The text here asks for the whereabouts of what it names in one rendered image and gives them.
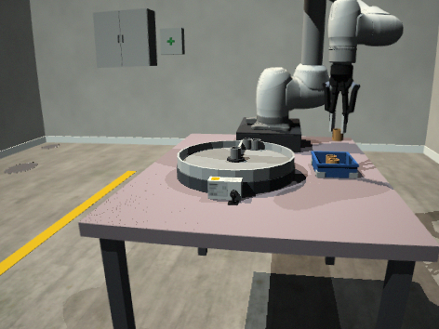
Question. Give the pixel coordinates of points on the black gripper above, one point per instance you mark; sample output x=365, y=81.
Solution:
x=340, y=83

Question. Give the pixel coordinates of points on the blue crate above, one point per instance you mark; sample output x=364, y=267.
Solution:
x=347, y=167

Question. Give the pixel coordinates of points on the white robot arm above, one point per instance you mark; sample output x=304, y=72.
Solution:
x=348, y=26

